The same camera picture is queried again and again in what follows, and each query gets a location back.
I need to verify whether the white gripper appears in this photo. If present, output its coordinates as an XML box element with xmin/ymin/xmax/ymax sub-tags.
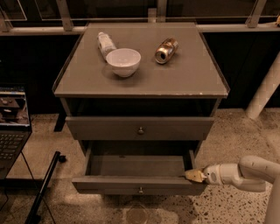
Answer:
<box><xmin>185</xmin><ymin>164</ymin><xmax>240</xmax><ymax>186</ymax></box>

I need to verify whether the grey drawer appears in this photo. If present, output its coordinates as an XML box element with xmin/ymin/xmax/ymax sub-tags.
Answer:
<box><xmin>72</xmin><ymin>147</ymin><xmax>206</xmax><ymax>195</ymax></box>
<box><xmin>66</xmin><ymin>116</ymin><xmax>214</xmax><ymax>141</ymax></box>

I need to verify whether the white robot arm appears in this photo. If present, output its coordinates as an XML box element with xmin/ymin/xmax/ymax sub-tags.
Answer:
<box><xmin>185</xmin><ymin>156</ymin><xmax>280</xmax><ymax>224</ymax></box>

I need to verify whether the grey drawer cabinet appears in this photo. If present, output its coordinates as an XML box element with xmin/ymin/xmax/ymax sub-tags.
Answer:
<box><xmin>53</xmin><ymin>23</ymin><xmax>229</xmax><ymax>151</ymax></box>

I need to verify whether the grey top drawer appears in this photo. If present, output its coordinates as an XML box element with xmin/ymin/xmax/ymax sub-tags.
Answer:
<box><xmin>66</xmin><ymin>116</ymin><xmax>214</xmax><ymax>141</ymax></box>

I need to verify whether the white diagonal pole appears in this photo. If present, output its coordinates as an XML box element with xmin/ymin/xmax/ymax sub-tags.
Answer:
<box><xmin>245</xmin><ymin>57</ymin><xmax>280</xmax><ymax>120</ymax></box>

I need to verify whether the gold soda can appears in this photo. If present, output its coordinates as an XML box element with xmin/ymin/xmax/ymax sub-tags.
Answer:
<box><xmin>155</xmin><ymin>38</ymin><xmax>179</xmax><ymax>64</ymax></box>

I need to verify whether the white ceramic bowl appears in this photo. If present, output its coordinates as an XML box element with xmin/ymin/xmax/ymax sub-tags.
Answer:
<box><xmin>106</xmin><ymin>48</ymin><xmax>142</xmax><ymax>77</ymax></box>

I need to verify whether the clear plastic water bottle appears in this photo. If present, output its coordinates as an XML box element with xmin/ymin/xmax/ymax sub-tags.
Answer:
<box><xmin>97</xmin><ymin>32</ymin><xmax>116</xmax><ymax>59</ymax></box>

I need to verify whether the black stand leg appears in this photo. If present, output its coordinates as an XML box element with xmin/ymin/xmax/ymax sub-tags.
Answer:
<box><xmin>24</xmin><ymin>151</ymin><xmax>62</xmax><ymax>224</ymax></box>

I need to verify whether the black laptop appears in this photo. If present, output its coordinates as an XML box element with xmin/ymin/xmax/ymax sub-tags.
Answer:
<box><xmin>0</xmin><ymin>84</ymin><xmax>32</xmax><ymax>180</ymax></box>

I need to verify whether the metal window rail frame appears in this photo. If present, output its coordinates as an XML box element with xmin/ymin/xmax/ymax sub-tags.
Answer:
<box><xmin>0</xmin><ymin>0</ymin><xmax>280</xmax><ymax>35</ymax></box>

